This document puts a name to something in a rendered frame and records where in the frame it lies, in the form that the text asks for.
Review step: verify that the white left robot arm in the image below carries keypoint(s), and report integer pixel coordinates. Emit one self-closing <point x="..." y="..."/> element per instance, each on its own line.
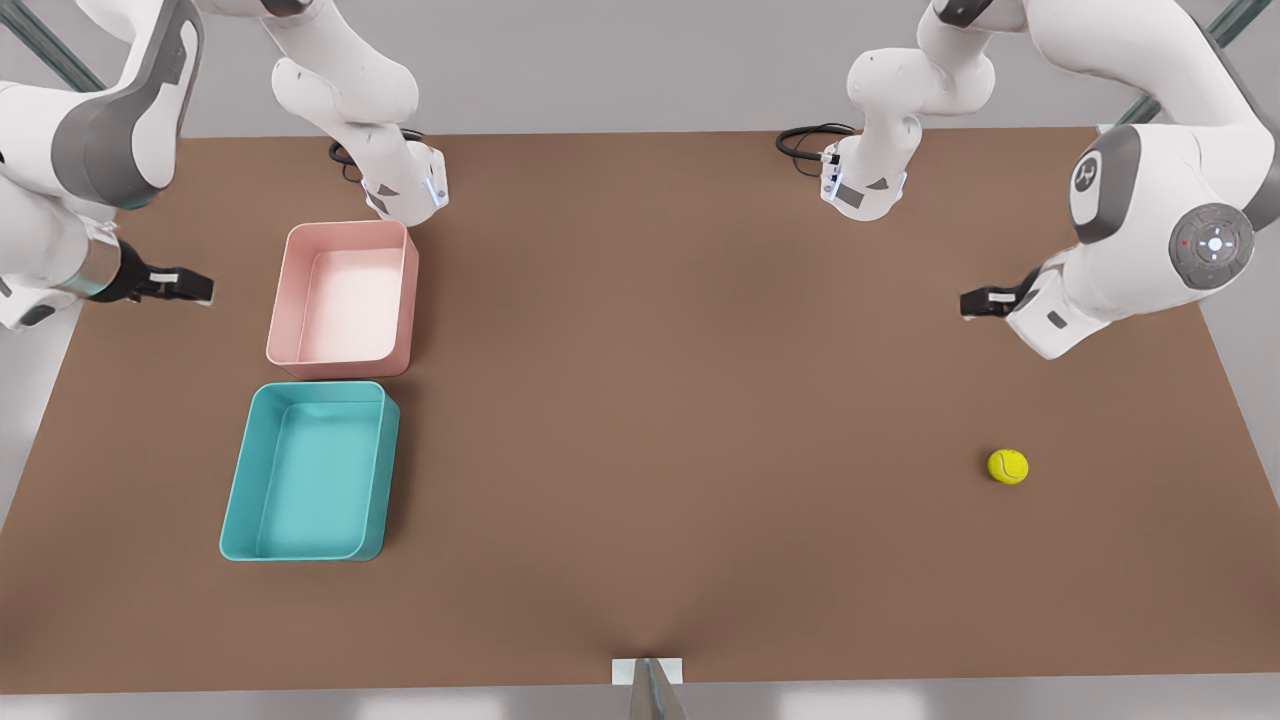
<point x="1150" y="200"/>

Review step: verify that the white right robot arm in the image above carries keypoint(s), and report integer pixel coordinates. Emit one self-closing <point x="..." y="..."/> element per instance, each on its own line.
<point x="110" y="130"/>

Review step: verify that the yellow tennis ball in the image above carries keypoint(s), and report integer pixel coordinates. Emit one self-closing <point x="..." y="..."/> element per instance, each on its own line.
<point x="1008" y="466"/>

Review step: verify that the pink rectangular tray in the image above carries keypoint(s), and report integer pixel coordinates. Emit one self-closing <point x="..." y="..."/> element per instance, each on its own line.
<point x="343" y="297"/>

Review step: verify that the teal rectangular tray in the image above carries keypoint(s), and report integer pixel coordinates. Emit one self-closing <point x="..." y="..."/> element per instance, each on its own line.
<point x="312" y="470"/>

